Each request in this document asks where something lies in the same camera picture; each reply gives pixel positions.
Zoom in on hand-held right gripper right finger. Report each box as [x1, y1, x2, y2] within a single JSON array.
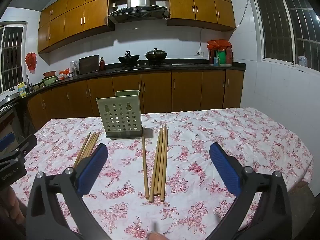
[[209, 142, 293, 240]]

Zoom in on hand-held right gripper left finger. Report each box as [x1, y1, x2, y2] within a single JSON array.
[[26, 143, 108, 240]]

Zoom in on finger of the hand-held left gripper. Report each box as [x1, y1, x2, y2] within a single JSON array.
[[0, 133, 15, 152], [0, 134, 38, 167]]

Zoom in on wooden chopstick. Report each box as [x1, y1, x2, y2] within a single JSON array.
[[142, 135, 150, 199], [73, 132, 91, 168], [79, 132, 95, 167], [157, 124, 167, 196], [149, 126, 163, 203], [91, 131, 101, 153], [160, 126, 169, 202], [87, 131, 99, 156], [83, 132, 97, 160], [153, 125, 165, 196]]

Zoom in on green perforated utensil holder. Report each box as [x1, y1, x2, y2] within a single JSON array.
[[96, 90, 144, 138]]

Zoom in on person's left hand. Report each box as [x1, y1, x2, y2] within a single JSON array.
[[0, 185, 27, 240]]

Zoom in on red floral tablecloth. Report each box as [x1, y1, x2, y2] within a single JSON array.
[[11, 107, 314, 240]]

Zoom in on green basin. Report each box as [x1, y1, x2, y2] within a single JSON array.
[[41, 76, 58, 86]]

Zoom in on red hanging plastic bag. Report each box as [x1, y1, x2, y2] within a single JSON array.
[[25, 52, 37, 74]]

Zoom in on barred window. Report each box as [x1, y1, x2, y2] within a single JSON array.
[[0, 21, 27, 95], [246, 0, 320, 70]]

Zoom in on wooden base cabinets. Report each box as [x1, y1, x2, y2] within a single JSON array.
[[26, 69, 244, 130]]

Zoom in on clear plastic bag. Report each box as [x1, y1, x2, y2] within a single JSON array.
[[69, 60, 80, 77]]

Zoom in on dark cutting board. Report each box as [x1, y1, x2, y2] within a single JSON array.
[[79, 54, 100, 75]]

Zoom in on black kitchen countertop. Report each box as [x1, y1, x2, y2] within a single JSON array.
[[0, 62, 246, 105]]

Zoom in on green box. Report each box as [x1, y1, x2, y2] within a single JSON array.
[[217, 50, 227, 67]]

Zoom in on gas stove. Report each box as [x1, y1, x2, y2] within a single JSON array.
[[114, 62, 173, 68]]

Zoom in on black lidded wok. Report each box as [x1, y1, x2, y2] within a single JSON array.
[[145, 48, 167, 62]]

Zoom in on wooden wall cabinets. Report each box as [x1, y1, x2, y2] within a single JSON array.
[[37, 0, 236, 54]]

